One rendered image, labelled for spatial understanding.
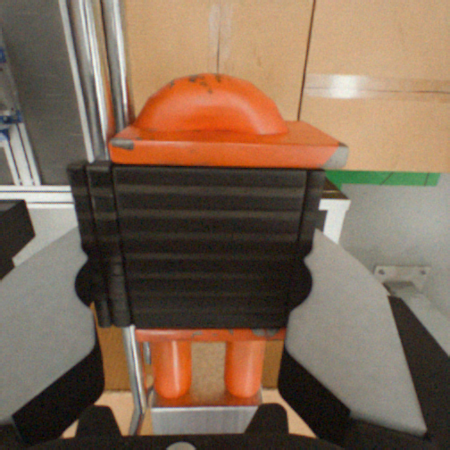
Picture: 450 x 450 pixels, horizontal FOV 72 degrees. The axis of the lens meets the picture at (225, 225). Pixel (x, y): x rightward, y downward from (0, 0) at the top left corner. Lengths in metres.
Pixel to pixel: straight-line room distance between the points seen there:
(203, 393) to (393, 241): 1.65
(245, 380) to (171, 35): 0.72
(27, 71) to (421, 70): 1.13
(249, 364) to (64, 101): 1.13
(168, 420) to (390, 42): 0.84
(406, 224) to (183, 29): 1.39
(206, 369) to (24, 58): 1.17
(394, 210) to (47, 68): 1.54
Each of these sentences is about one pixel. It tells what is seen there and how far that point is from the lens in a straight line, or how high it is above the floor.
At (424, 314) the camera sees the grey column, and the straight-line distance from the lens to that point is 1.78.
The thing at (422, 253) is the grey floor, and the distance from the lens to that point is 1.92.
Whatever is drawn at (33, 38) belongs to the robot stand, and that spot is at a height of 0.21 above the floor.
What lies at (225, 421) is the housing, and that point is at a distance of 0.20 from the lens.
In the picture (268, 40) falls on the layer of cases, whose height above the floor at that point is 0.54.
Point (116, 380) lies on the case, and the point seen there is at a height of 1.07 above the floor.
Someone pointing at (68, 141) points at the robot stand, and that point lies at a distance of 1.25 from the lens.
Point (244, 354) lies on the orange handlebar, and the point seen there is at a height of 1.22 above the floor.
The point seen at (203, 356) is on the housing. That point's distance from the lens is 0.21.
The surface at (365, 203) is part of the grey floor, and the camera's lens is 1.62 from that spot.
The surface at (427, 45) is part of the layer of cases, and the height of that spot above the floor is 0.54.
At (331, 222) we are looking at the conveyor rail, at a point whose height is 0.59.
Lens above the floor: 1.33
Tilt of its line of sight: 63 degrees down
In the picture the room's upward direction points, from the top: 175 degrees clockwise
